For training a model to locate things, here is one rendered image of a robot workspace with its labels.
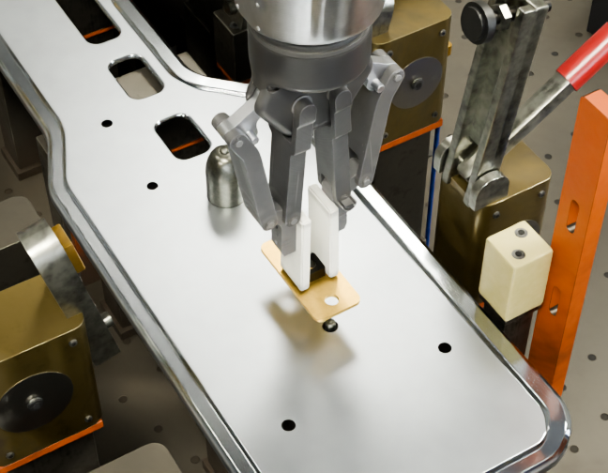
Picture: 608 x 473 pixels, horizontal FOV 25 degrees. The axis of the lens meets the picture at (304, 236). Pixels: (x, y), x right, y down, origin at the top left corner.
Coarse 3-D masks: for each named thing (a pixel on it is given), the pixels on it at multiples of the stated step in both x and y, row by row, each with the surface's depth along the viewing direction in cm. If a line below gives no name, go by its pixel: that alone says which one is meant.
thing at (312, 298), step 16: (272, 256) 99; (320, 272) 98; (320, 288) 97; (336, 288) 97; (352, 288) 97; (304, 304) 96; (320, 304) 96; (336, 304) 96; (352, 304) 96; (320, 320) 96
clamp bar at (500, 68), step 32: (480, 0) 90; (512, 0) 91; (544, 0) 92; (480, 32) 89; (512, 32) 91; (480, 64) 95; (512, 64) 92; (480, 96) 97; (512, 96) 95; (480, 128) 98; (448, 160) 101; (480, 160) 98
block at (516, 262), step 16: (528, 224) 97; (496, 240) 96; (512, 240) 96; (528, 240) 96; (496, 256) 96; (512, 256) 95; (528, 256) 95; (544, 256) 95; (496, 272) 97; (512, 272) 95; (528, 272) 96; (544, 272) 97; (480, 288) 100; (496, 288) 98; (512, 288) 96; (528, 288) 97; (544, 288) 98; (496, 304) 99; (512, 304) 97; (528, 304) 99; (496, 320) 101; (512, 320) 99; (528, 320) 101; (512, 336) 102
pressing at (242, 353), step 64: (0, 0) 125; (128, 0) 124; (0, 64) 120; (64, 64) 119; (64, 128) 113; (128, 128) 113; (64, 192) 109; (128, 192) 108; (192, 192) 108; (128, 256) 104; (192, 256) 104; (256, 256) 104; (384, 256) 104; (192, 320) 100; (256, 320) 100; (384, 320) 100; (448, 320) 100; (192, 384) 96; (256, 384) 96; (320, 384) 96; (384, 384) 96; (448, 384) 96; (512, 384) 96; (256, 448) 92; (320, 448) 92; (384, 448) 92; (448, 448) 92; (512, 448) 92
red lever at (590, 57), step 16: (592, 48) 99; (576, 64) 99; (592, 64) 99; (560, 80) 100; (576, 80) 99; (544, 96) 100; (560, 96) 100; (528, 112) 100; (544, 112) 100; (512, 128) 100; (528, 128) 100; (512, 144) 100; (464, 160) 101; (464, 176) 100
